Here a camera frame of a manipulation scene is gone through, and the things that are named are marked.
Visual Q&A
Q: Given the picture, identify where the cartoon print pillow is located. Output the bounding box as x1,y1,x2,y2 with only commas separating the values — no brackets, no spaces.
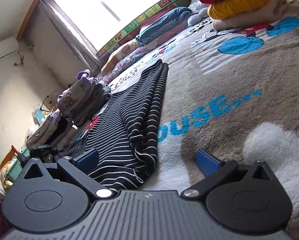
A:
101,38,140,76

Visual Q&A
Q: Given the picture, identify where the light blue plush toy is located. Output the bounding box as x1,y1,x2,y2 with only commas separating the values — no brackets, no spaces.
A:
187,8,209,27

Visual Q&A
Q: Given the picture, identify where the pink purple folded blanket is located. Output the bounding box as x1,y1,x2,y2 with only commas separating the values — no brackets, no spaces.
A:
96,20,188,84

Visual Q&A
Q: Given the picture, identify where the grey folded clothes stack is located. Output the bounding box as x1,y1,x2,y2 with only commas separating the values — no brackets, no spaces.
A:
26,69,111,151

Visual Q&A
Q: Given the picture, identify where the beige pink folded garment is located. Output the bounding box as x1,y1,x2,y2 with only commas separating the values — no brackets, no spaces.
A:
212,0,288,31

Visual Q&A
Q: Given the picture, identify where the black white striped shirt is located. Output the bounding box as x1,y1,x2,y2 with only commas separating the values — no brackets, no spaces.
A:
60,60,169,193

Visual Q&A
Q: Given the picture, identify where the blue folded blanket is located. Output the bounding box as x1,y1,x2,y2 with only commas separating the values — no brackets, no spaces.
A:
135,7,192,46

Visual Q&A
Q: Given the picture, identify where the yellow folded garment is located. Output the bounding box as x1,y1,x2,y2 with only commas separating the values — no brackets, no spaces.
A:
207,0,270,20

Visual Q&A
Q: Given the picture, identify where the Mickey Mouse plush blanket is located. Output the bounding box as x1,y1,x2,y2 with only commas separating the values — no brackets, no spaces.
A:
71,0,299,240

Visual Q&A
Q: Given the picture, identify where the colourful alphabet foam mat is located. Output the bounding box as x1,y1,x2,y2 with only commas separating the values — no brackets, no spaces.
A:
96,0,191,61

